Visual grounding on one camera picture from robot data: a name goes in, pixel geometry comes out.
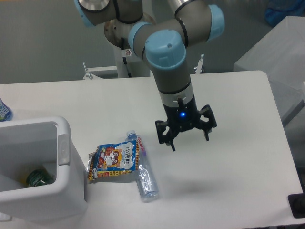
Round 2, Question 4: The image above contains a blue labelled bottle at edge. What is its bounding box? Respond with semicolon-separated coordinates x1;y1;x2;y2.
0;99;13;122

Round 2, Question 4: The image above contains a grey covered box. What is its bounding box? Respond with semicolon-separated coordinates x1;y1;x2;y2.
234;16;305;126

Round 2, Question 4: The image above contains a silver clamp bolt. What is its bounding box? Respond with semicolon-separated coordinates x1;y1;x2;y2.
193;53;205;74

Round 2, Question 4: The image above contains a blue bag in corner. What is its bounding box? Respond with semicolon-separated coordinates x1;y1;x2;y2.
264;0;305;27

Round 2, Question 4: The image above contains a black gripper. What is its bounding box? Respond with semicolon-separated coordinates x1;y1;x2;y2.
155;95;217;151

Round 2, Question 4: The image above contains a white trash can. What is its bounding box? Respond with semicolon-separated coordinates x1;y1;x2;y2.
0;117;88;221

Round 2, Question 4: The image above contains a blue snack bag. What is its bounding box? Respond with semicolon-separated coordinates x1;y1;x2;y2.
86;140;139;181

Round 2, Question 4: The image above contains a black device at table edge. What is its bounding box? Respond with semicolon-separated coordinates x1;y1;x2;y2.
288;193;305;219

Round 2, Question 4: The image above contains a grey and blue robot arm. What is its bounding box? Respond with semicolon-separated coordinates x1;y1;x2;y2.
74;0;225;146

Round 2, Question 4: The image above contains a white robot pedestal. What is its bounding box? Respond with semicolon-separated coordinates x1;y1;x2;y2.
104;12;155;68

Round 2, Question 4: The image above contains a clear plastic water bottle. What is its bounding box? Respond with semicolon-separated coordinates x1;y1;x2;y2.
126;130;159;203

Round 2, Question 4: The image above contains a white pedestal base bracket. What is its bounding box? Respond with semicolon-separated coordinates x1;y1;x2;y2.
82;61;155;81

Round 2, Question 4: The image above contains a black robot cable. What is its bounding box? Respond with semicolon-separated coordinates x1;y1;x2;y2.
121;37;132;78

